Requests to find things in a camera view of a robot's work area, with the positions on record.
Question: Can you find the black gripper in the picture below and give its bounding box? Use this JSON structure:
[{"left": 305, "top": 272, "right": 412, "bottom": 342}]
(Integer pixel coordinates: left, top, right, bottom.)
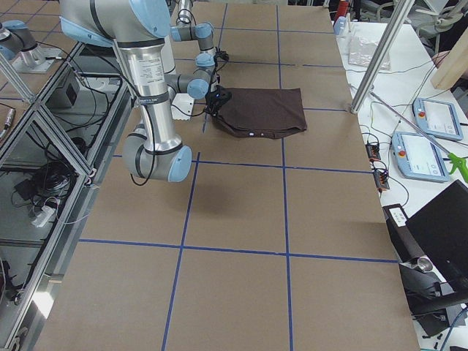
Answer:
[{"left": 204, "top": 87, "right": 232, "bottom": 116}]

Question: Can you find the dark brown t-shirt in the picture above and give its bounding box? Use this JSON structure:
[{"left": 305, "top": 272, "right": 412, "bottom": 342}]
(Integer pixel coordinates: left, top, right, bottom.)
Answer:
[{"left": 213, "top": 88, "right": 307, "bottom": 139}]

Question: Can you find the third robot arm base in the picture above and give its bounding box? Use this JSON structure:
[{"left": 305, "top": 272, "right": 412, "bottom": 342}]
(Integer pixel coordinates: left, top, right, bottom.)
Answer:
[{"left": 1, "top": 20, "right": 53, "bottom": 74}]

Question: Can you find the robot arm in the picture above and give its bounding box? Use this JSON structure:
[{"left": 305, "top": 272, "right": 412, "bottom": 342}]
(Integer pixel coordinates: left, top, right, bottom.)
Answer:
[
  {"left": 170, "top": 1, "right": 217, "bottom": 72},
  {"left": 60, "top": 1, "right": 231, "bottom": 182}
]

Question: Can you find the clear plastic bag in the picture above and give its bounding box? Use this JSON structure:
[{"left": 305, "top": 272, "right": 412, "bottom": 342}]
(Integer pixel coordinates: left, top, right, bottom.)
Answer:
[{"left": 348, "top": 37, "right": 379, "bottom": 67}]

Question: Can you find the red cylinder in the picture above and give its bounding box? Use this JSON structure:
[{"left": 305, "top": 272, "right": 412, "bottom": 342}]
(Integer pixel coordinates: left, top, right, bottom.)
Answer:
[{"left": 336, "top": 0, "right": 349, "bottom": 17}]

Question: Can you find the brown paper table cover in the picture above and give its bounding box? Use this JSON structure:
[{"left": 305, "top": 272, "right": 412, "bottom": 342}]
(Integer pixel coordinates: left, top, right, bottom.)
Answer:
[{"left": 35, "top": 3, "right": 419, "bottom": 350}]

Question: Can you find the black electronics board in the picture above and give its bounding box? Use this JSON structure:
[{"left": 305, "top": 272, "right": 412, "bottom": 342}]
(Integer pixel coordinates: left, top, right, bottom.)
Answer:
[
  {"left": 366, "top": 143, "right": 381, "bottom": 162},
  {"left": 373, "top": 169, "right": 390, "bottom": 192}
]

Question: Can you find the blue teach pendant near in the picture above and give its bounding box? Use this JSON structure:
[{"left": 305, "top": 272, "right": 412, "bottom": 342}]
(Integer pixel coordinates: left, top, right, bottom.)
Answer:
[{"left": 391, "top": 132, "right": 450, "bottom": 183}]

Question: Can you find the blue teach pendant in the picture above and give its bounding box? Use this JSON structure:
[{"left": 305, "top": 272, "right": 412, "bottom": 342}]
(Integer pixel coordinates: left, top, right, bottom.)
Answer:
[
  {"left": 391, "top": 132, "right": 450, "bottom": 183},
  {"left": 412, "top": 98, "right": 464, "bottom": 141}
]

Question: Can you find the black box white label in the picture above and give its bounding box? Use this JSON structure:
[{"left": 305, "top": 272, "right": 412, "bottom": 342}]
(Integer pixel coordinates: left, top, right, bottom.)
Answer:
[{"left": 382, "top": 204, "right": 424, "bottom": 262}]

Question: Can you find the blue teach pendant far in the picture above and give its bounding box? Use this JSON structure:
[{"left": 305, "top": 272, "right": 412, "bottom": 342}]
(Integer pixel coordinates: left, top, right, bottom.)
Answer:
[{"left": 412, "top": 98, "right": 464, "bottom": 141}]

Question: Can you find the wooden beam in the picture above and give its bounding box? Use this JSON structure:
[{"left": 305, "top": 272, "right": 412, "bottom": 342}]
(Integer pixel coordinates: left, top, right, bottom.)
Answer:
[{"left": 431, "top": 17, "right": 467, "bottom": 90}]

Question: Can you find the reacher grabber tool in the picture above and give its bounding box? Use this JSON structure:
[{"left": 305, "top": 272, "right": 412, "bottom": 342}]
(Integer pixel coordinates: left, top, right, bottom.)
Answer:
[{"left": 369, "top": 91, "right": 468, "bottom": 183}]

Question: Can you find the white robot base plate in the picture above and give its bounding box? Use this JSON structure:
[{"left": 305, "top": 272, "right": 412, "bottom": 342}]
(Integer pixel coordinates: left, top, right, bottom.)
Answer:
[{"left": 171, "top": 93, "right": 195, "bottom": 121}]

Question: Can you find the aluminium frame truss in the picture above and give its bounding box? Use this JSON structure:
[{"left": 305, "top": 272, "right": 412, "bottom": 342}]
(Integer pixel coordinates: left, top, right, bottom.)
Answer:
[{"left": 1, "top": 44, "right": 131, "bottom": 350}]

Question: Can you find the black cable bundle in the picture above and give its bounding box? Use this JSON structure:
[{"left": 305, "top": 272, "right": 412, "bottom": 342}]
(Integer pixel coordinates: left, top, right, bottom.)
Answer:
[{"left": 10, "top": 160, "right": 80, "bottom": 220}]

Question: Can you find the aluminium frame post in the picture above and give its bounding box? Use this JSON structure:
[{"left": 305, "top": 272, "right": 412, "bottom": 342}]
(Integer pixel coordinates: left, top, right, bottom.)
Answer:
[{"left": 350, "top": 0, "right": 414, "bottom": 114}]

